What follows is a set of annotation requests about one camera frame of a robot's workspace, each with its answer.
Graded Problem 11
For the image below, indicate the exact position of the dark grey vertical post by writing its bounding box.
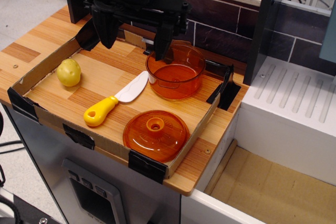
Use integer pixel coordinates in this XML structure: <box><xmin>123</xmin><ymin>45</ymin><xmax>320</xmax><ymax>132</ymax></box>
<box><xmin>244</xmin><ymin>0</ymin><xmax>282</xmax><ymax>85</ymax></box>

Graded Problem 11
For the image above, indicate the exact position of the cardboard fence with black tape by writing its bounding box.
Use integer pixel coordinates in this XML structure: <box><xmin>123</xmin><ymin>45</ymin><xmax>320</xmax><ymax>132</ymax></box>
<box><xmin>7</xmin><ymin>18</ymin><xmax>242</xmax><ymax>185</ymax></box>

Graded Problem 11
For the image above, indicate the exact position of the orange transparent plastic pot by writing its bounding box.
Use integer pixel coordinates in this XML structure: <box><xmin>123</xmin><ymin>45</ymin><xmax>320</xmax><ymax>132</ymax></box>
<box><xmin>145</xmin><ymin>41</ymin><xmax>206</xmax><ymax>100</ymax></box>

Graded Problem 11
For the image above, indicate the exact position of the grey toy oven front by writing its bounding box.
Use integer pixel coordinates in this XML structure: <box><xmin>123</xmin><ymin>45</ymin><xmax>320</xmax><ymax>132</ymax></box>
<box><xmin>4</xmin><ymin>106</ymin><xmax>181</xmax><ymax>223</ymax></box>

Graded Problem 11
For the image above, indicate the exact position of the yellow toy potato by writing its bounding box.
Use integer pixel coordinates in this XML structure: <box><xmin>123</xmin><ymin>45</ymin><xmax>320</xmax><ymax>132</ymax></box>
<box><xmin>56</xmin><ymin>59</ymin><xmax>81</xmax><ymax>87</ymax></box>

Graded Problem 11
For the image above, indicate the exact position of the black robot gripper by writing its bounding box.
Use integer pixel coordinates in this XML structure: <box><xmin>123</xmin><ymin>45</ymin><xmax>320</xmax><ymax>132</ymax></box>
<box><xmin>85</xmin><ymin>0</ymin><xmax>191</xmax><ymax>61</ymax></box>

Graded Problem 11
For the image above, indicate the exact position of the white toy sink unit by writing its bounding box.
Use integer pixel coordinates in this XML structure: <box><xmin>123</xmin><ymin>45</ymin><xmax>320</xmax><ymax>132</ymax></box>
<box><xmin>181</xmin><ymin>57</ymin><xmax>335</xmax><ymax>223</ymax></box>

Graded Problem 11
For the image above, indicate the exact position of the yellow handled white toy knife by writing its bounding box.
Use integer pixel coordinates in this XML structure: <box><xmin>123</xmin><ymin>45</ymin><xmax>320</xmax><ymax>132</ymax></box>
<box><xmin>83</xmin><ymin>71</ymin><xmax>149</xmax><ymax>127</ymax></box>

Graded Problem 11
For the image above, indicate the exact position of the orange transparent pot lid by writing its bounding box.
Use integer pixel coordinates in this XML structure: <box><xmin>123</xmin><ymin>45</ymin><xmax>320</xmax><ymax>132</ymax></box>
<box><xmin>123</xmin><ymin>110</ymin><xmax>190</xmax><ymax>163</ymax></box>

